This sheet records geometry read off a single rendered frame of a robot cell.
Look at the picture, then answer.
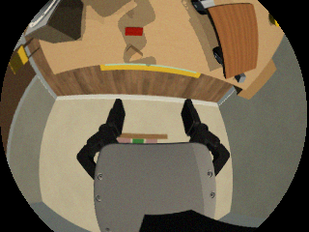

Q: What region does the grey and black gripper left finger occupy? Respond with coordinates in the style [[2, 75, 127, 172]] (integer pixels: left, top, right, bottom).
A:
[[76, 99, 126, 180]]

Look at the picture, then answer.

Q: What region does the red toy brick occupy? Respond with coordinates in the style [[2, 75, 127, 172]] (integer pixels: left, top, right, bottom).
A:
[[126, 27, 143, 36]]

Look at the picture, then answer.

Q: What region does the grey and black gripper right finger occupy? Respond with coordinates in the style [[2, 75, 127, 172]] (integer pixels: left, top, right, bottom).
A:
[[181, 99, 230, 176]]

